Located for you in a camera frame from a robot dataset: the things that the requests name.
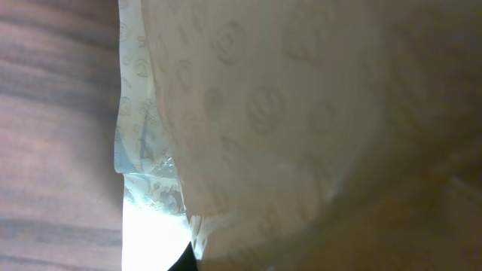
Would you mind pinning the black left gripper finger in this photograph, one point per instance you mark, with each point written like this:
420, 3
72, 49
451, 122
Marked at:
186, 262

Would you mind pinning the beige resealable pouch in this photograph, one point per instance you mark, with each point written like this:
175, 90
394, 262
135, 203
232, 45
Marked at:
300, 134

